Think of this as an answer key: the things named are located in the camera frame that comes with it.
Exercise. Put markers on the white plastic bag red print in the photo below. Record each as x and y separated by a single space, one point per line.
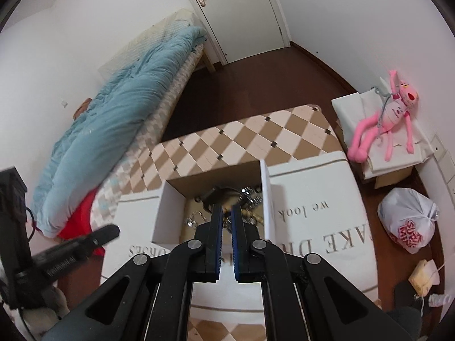
398 209

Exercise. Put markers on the cardboard box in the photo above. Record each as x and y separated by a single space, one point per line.
167 213

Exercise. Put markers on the cream paper bag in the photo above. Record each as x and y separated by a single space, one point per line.
423 275

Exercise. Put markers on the black smart band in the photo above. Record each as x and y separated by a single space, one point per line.
209 195

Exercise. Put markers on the checkered printed tablecloth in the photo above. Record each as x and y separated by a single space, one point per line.
248 131

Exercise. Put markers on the white door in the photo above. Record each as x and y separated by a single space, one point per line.
241 14

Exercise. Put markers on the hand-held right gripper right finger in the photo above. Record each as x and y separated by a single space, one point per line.
236 241

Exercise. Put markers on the brown plush toy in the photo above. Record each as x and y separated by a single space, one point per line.
82 108

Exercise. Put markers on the white wall socket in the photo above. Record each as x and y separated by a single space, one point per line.
438 144
447 165

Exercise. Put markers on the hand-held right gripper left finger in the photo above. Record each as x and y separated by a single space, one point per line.
218 241

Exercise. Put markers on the light blue duvet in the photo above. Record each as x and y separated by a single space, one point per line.
106 131

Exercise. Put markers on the pale grey fuzzy cloth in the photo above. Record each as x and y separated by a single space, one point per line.
42 321

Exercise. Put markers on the white cloth covered box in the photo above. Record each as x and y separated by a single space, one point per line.
355 103

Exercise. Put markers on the pink plush toy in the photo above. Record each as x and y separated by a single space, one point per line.
394 110

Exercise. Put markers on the bed with checked sheet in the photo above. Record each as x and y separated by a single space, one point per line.
156 120

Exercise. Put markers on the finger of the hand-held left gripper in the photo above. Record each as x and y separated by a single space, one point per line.
103 235

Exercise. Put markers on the red blanket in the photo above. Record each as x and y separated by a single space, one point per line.
76 220

